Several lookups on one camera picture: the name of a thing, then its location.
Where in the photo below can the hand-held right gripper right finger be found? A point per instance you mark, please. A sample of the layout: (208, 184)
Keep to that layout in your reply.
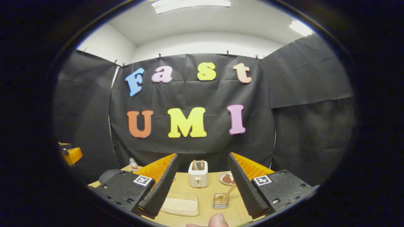
(246, 189)

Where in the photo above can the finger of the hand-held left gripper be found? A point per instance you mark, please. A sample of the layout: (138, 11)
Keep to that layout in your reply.
(64, 146)
(74, 156)

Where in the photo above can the small clear bottle red label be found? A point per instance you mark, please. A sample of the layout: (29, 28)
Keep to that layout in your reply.
(133, 165)

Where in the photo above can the white round plate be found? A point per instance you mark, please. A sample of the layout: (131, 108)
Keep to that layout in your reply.
(221, 180)

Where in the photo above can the brown meat piece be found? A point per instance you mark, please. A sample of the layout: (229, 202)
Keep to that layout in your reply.
(227, 179)

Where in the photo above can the wooden spoon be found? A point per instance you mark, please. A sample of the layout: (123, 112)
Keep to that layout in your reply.
(222, 198)

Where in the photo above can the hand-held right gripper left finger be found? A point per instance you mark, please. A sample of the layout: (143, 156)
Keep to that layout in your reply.
(159, 189)

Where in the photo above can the dark grey rice cooker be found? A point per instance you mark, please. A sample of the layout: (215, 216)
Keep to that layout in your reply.
(109, 176)

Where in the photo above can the clear glass dish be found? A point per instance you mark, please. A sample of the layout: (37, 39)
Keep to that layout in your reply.
(180, 211)

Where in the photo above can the black backdrop cloth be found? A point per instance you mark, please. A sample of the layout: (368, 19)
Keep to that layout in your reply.
(217, 94)

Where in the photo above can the toast slice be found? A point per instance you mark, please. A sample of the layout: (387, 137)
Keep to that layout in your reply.
(194, 165)
(202, 165)

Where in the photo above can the ceiling light panel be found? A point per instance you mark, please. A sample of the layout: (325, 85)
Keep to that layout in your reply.
(300, 28)
(189, 4)

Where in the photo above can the white toaster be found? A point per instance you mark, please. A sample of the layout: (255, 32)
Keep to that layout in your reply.
(198, 179)

